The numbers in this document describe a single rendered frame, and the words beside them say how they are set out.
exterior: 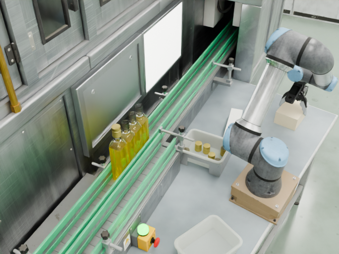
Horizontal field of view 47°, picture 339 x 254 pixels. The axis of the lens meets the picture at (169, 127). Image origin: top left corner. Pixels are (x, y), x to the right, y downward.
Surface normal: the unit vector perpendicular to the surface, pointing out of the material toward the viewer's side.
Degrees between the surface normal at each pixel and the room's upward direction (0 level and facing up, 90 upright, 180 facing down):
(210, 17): 90
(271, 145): 12
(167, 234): 0
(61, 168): 90
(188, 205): 0
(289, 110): 0
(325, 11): 90
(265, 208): 90
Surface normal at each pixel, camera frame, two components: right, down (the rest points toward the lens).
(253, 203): -0.58, 0.53
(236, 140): -0.45, 0.01
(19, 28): 0.90, 0.29
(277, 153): 0.15, -0.65
